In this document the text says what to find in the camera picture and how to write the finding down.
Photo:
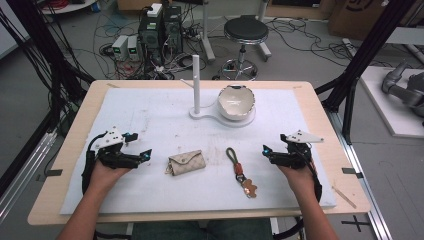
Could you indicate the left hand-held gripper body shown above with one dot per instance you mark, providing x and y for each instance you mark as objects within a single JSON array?
[{"x": 111, "y": 156}]

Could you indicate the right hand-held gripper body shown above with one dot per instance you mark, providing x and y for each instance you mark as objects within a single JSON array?
[{"x": 295, "y": 155}]

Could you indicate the person's left hand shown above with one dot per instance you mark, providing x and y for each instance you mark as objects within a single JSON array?
[{"x": 106, "y": 175}]

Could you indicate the person's right hand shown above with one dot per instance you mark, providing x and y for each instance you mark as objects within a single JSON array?
[{"x": 296, "y": 176}]

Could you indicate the white foam mat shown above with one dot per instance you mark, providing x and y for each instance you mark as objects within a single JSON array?
[{"x": 150, "y": 110}]

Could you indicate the wooden table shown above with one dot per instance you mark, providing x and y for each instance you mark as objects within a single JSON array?
[{"x": 315, "y": 113}]

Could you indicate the beige quilted key pouch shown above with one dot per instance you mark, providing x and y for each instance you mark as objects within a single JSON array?
[{"x": 188, "y": 161}]

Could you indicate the black tape piece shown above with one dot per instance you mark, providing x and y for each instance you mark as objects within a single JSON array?
[
  {"x": 351, "y": 171},
  {"x": 54, "y": 172}
]

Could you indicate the white shell-shaped dish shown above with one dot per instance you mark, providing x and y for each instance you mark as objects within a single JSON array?
[{"x": 235, "y": 101}]

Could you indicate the thin wooden stick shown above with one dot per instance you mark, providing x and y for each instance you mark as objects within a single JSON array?
[{"x": 344, "y": 197}]

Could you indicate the white pole stand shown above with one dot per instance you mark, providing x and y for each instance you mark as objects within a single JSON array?
[{"x": 196, "y": 83}]

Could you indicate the grey power supply unit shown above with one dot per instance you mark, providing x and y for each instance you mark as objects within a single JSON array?
[
  {"x": 133, "y": 47},
  {"x": 120, "y": 46}
]

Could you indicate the black computer tower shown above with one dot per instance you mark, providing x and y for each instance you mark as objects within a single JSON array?
[
  {"x": 151, "y": 36},
  {"x": 173, "y": 30}
]

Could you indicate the white table leg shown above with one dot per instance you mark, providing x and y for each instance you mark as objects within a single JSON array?
[
  {"x": 264, "y": 36},
  {"x": 207, "y": 33}
]

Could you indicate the white platform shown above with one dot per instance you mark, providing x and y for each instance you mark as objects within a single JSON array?
[{"x": 396, "y": 123}]

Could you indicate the black round stool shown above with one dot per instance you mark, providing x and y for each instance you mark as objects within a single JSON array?
[{"x": 246, "y": 30}]

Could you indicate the white box on tower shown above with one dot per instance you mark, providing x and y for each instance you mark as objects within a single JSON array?
[{"x": 154, "y": 10}]

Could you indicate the cardboard box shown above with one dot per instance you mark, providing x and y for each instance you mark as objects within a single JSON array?
[{"x": 356, "y": 16}]

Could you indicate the round white table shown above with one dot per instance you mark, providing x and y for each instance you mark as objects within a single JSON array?
[{"x": 66, "y": 6}]

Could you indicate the aluminium rail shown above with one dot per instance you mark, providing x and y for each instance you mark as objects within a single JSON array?
[
  {"x": 363, "y": 186},
  {"x": 23, "y": 176}
]

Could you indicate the black metal frame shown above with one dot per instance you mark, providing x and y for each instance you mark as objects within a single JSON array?
[{"x": 366, "y": 50}]

